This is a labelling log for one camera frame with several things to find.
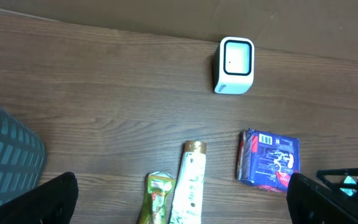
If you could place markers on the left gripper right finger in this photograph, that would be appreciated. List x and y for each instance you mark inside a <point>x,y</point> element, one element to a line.
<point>311,202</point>

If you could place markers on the grey plastic shopping basket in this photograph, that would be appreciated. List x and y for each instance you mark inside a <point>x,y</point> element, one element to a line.
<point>22,158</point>

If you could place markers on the green yellow snack pouch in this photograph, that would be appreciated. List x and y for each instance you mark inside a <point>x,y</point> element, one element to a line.
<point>158,186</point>

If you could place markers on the mint green snack packet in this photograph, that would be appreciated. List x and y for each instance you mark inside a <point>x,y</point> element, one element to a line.
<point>350,187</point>

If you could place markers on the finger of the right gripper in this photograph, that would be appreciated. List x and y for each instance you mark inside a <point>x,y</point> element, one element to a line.
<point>341,181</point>

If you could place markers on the white tube gold cap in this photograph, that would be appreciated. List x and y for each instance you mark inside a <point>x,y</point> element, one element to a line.
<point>188,196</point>

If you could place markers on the white barcode scanner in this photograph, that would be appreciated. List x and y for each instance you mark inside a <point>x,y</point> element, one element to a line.
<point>233,66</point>

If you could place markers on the purple pad package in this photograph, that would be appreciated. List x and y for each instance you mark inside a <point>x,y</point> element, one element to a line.
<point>267,160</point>

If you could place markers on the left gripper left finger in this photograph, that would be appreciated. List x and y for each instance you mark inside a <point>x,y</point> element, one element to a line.
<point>50,203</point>

